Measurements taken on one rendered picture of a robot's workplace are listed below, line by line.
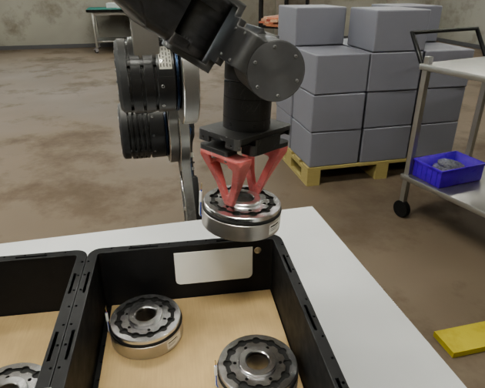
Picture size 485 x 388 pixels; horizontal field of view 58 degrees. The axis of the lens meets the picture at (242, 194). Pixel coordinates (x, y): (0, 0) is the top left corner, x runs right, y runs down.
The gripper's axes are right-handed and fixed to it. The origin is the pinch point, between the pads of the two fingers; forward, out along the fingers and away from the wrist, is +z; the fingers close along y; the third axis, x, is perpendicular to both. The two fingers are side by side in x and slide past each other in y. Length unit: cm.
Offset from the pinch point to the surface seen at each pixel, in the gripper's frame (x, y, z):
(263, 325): -3.1, 3.0, 21.9
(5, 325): 26.1, -22.9, 23.9
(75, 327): 6.9, -21.0, 13.2
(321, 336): -15.7, -3.0, 11.8
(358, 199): 78, 211, 98
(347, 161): 98, 229, 81
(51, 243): 64, 2, 37
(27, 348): 19.1, -22.8, 23.7
